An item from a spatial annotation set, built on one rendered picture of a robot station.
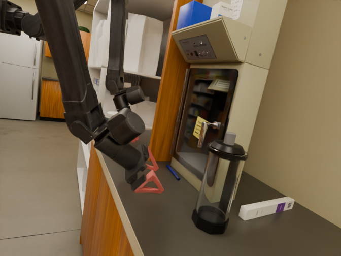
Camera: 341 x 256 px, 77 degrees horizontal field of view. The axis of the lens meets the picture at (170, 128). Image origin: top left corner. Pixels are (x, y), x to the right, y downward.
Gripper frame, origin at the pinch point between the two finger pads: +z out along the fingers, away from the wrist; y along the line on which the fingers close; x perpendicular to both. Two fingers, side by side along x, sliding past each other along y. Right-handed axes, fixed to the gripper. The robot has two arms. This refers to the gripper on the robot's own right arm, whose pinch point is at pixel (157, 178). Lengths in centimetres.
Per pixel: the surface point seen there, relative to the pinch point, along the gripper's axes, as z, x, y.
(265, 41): 0, -50, 16
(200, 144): 8.6, -13.8, 10.7
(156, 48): 0, -28, 154
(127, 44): -20, -13, 141
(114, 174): -0.4, 18.3, 19.6
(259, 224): 32.6, -11.0, -7.5
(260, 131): 47, -36, 39
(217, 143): 2.4, -18.9, -2.7
